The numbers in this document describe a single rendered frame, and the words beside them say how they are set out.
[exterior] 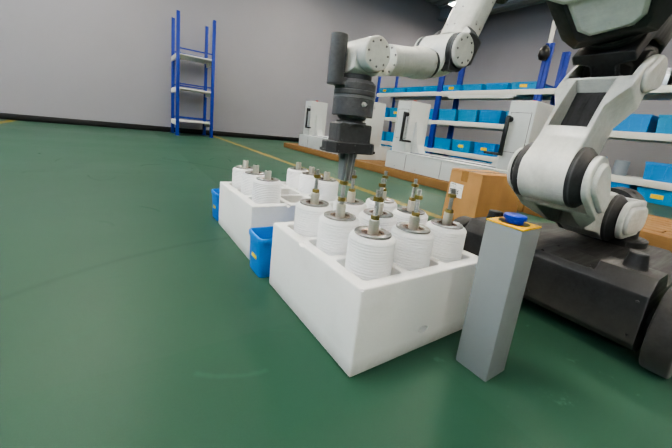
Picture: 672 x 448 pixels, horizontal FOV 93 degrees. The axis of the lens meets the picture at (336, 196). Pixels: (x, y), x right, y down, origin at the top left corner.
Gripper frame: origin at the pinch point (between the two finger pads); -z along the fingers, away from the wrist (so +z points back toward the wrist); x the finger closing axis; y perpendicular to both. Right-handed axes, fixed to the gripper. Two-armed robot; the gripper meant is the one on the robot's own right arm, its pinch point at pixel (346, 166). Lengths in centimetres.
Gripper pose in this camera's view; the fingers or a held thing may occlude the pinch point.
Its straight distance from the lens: 72.0
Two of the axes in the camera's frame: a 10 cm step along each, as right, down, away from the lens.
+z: 1.1, -9.7, -2.1
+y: 4.6, 2.4, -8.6
